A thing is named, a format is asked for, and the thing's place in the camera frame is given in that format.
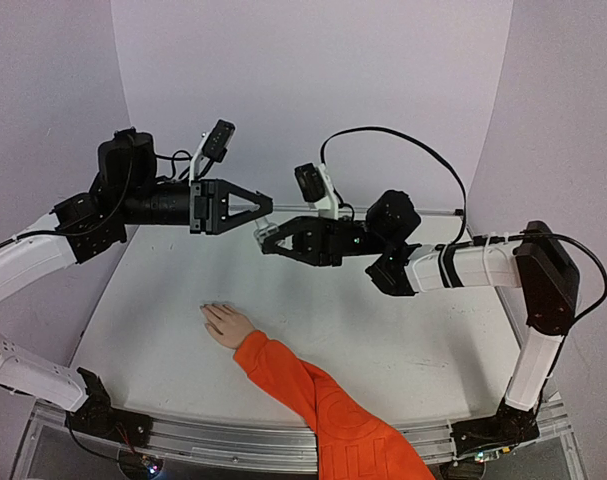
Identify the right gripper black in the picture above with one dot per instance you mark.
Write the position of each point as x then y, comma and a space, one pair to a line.
316, 241

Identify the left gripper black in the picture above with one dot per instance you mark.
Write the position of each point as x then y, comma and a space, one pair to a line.
214, 213

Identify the clear nail polish bottle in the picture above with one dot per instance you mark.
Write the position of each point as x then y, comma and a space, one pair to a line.
264, 227

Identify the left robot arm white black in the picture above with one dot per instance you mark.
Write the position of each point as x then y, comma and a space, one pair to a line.
127, 191

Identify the orange sleeve forearm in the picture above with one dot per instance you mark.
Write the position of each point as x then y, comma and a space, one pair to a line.
351, 442

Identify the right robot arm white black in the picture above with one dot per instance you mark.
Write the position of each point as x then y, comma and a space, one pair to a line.
533, 261

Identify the mannequin hand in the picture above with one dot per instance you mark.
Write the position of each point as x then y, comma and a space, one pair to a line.
226, 325

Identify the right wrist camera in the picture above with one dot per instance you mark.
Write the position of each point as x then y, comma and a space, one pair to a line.
319, 192

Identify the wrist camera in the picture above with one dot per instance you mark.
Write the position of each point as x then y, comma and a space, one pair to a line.
319, 192
211, 150

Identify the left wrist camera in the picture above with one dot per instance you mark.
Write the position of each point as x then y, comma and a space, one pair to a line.
211, 150

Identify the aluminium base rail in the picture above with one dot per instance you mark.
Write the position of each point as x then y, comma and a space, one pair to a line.
185, 447

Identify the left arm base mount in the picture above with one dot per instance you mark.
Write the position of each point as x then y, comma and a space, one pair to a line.
98, 418

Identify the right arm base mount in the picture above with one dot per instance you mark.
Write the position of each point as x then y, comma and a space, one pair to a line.
508, 427

